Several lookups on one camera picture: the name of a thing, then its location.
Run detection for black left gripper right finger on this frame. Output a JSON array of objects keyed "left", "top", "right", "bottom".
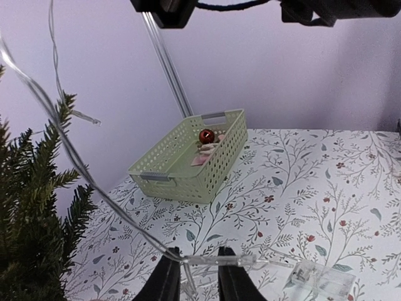
[{"left": 217, "top": 246, "right": 266, "bottom": 301}]

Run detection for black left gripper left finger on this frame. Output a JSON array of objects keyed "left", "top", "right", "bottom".
[{"left": 133, "top": 253, "right": 181, "bottom": 301}]

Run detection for clear wire fairy lights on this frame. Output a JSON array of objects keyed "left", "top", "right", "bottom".
[{"left": 0, "top": 0, "right": 297, "bottom": 292}]

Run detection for pale green perforated basket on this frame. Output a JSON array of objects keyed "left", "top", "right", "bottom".
[{"left": 128, "top": 109, "right": 247, "bottom": 204}]

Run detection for small green christmas tree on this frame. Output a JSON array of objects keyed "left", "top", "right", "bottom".
[{"left": 0, "top": 64, "right": 98, "bottom": 301}]

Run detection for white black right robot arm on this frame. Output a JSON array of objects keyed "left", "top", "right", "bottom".
[{"left": 131, "top": 0, "right": 400, "bottom": 29}]

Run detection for clear battery box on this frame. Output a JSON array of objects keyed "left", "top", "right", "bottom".
[{"left": 283, "top": 260, "right": 356, "bottom": 300}]

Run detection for floral white table mat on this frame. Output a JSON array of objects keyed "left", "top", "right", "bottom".
[{"left": 66, "top": 129, "right": 400, "bottom": 300}]

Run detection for pink bow ornaments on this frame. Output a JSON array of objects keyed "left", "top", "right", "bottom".
[{"left": 190, "top": 134, "right": 225, "bottom": 167}]

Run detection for red bauble ornament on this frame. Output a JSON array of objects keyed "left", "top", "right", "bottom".
[{"left": 199, "top": 129, "right": 215, "bottom": 144}]

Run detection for right aluminium frame post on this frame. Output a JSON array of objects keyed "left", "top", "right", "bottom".
[{"left": 142, "top": 13, "right": 194, "bottom": 118}]

